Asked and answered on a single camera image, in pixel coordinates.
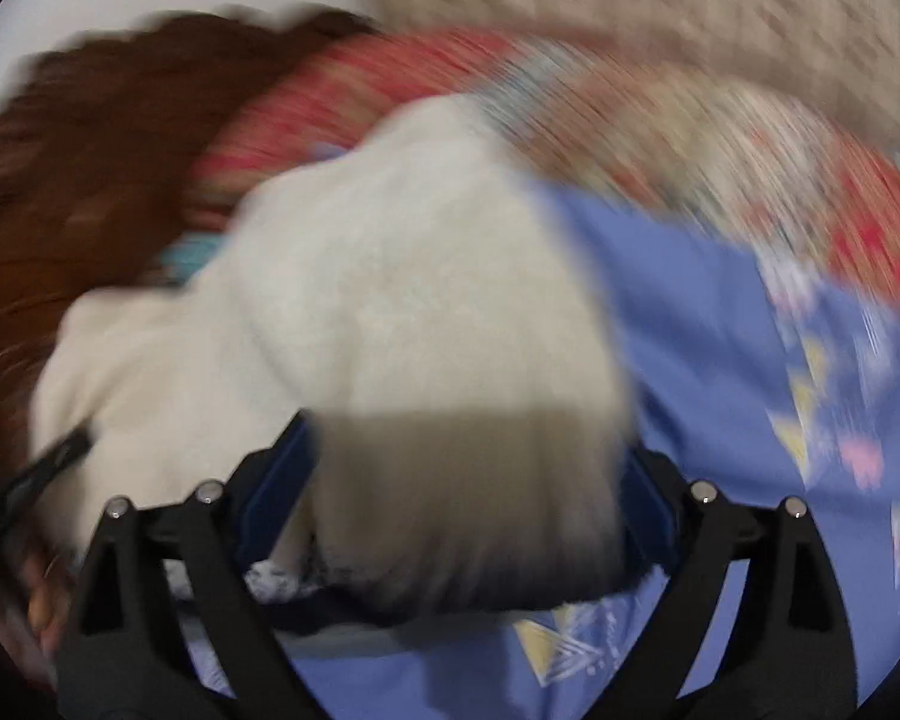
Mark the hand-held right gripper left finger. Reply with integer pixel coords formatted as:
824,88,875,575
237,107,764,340
56,409,323,720

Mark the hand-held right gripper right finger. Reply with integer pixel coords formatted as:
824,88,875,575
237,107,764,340
621,446,861,720

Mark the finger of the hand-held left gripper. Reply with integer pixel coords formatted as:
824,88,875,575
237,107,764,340
0,426,97,563

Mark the white fleece sweater black pattern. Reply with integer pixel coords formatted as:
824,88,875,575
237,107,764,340
34,94,642,627

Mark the person's left hand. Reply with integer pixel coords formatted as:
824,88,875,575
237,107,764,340
0,536,83,687

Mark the blue printed blanket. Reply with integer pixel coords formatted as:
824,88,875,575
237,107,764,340
180,187,900,720

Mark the teal zigzag cloth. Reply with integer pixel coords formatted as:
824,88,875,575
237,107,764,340
157,229,232,287

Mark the brown furry cloth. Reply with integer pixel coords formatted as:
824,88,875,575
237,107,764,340
0,11,382,481

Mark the red patchwork quilt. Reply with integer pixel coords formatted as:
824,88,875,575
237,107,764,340
187,26,900,301

